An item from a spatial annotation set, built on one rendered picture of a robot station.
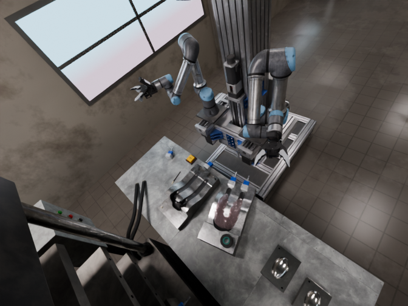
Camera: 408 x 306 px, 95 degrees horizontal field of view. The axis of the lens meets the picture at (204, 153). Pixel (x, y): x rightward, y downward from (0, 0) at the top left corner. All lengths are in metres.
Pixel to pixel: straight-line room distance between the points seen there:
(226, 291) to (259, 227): 0.45
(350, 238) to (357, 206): 0.35
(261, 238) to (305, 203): 1.09
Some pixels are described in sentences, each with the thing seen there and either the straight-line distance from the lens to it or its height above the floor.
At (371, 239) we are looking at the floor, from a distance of 2.51.
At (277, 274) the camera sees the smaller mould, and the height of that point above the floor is 0.85.
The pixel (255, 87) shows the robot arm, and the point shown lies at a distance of 1.15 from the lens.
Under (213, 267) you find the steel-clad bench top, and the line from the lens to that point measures 1.48.
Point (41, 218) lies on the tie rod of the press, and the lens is 1.00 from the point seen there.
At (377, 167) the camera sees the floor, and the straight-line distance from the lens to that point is 2.88.
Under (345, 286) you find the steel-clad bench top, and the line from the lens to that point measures 1.51.
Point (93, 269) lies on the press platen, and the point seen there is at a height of 1.29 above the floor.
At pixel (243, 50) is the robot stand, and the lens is 1.40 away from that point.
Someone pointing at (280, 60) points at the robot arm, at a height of 1.65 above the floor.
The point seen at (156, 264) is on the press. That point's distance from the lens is 1.63.
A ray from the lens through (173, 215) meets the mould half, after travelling 1.57.
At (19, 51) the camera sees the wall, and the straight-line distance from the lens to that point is 2.73.
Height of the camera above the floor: 2.25
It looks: 52 degrees down
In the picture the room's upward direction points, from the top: 24 degrees counter-clockwise
